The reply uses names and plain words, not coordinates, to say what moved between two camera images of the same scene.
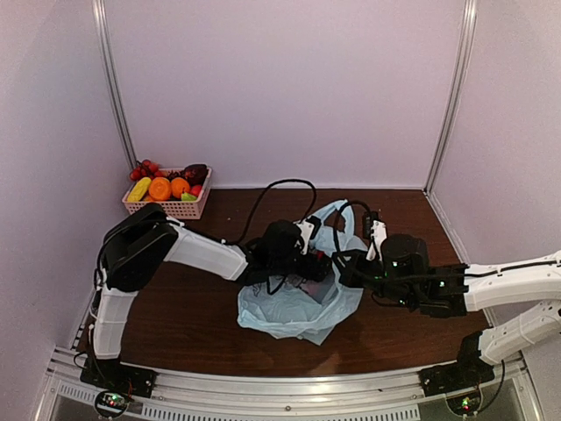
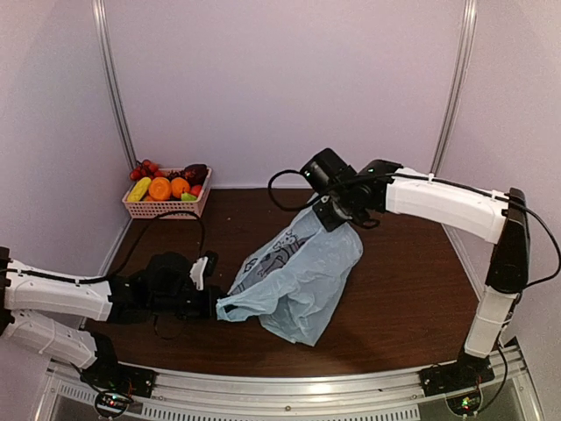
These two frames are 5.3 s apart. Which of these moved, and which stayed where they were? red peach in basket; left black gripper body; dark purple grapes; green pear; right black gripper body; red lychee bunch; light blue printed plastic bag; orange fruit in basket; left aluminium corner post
Moved: left black gripper body; light blue printed plastic bag; right black gripper body
Stayed: red lychee bunch; red peach in basket; orange fruit in basket; dark purple grapes; left aluminium corner post; green pear
